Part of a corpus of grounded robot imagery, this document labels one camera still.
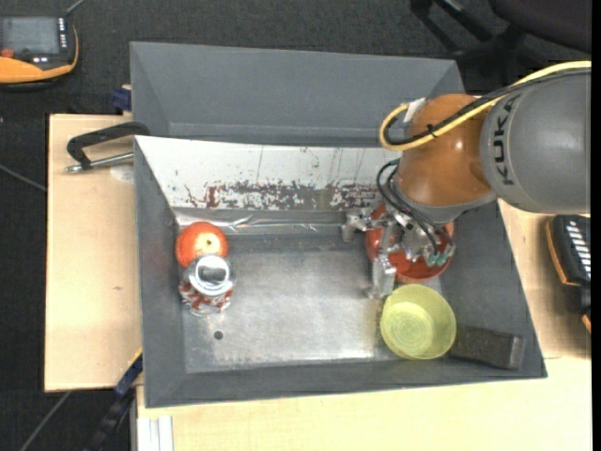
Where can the red and silver can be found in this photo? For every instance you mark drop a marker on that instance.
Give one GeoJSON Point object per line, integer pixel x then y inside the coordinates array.
{"type": "Point", "coordinates": [206, 294]}

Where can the dark green flat block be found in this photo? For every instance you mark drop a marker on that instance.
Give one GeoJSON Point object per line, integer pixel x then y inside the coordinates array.
{"type": "Point", "coordinates": [488, 348]}

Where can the yellow-green bowl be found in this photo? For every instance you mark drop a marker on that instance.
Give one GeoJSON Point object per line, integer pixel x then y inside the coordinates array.
{"type": "Point", "coordinates": [415, 324]}

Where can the red bowl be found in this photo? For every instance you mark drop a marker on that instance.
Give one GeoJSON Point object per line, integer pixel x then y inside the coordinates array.
{"type": "Point", "coordinates": [415, 270]}

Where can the grey metal bin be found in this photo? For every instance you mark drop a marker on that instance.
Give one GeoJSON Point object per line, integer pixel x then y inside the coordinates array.
{"type": "Point", "coordinates": [300, 299]}

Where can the red apple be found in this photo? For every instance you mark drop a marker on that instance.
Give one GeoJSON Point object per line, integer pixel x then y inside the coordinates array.
{"type": "Point", "coordinates": [199, 240]}

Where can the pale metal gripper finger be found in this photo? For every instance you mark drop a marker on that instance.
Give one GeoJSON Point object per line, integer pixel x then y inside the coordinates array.
{"type": "Point", "coordinates": [384, 277]}
{"type": "Point", "coordinates": [357, 223]}

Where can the pale wood board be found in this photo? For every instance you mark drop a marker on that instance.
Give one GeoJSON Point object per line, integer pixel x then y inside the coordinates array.
{"type": "Point", "coordinates": [89, 275]}

